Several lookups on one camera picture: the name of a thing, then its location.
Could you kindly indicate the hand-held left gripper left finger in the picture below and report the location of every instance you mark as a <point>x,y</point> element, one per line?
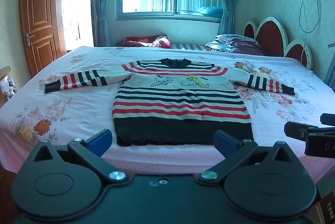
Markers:
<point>100,141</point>

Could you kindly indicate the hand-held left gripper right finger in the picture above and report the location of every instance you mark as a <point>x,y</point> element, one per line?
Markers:
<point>225,143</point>

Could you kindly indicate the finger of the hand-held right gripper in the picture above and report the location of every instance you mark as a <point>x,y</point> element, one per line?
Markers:
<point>328,119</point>
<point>295,131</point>

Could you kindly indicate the striped knit sweater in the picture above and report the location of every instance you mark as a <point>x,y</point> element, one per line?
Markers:
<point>180,109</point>

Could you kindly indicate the bed with floral sheet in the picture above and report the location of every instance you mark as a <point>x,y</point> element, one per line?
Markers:
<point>78,109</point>

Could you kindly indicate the red and white headboard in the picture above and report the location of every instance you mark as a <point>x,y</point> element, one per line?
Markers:
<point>272,35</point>

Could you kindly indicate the stack of folded quilts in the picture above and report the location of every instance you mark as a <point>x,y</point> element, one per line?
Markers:
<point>235,45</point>

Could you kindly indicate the striped mattress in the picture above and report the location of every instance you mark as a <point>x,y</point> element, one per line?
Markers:
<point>188,46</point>

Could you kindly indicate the red pillow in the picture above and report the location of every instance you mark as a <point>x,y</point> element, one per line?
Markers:
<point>141,41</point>

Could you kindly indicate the blue folded cloth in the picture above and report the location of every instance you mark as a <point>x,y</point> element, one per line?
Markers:
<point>210,10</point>

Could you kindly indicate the brown wooden door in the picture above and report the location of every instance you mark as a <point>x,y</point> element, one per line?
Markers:
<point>39,17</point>

